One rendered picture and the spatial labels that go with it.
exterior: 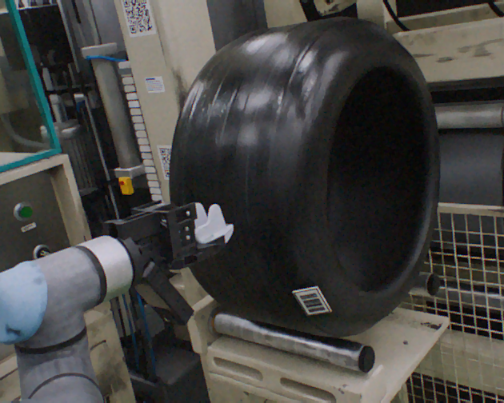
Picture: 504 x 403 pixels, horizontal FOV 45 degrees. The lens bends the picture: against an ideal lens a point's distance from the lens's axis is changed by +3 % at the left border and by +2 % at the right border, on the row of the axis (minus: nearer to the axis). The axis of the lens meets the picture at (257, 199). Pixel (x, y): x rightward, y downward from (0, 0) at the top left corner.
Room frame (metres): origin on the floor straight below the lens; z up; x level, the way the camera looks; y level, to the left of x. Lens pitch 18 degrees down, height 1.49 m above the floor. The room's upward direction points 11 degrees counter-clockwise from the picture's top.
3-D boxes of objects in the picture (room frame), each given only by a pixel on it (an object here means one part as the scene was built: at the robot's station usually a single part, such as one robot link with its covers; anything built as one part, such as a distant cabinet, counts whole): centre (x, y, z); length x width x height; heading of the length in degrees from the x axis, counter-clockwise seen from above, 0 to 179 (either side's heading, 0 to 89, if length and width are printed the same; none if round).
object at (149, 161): (1.29, 0.20, 1.19); 0.05 x 0.04 x 0.48; 139
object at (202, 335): (1.22, 0.04, 0.90); 0.40 x 0.03 x 0.10; 139
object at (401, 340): (1.11, -0.09, 0.80); 0.37 x 0.36 x 0.02; 139
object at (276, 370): (1.00, 0.00, 0.84); 0.36 x 0.09 x 0.06; 49
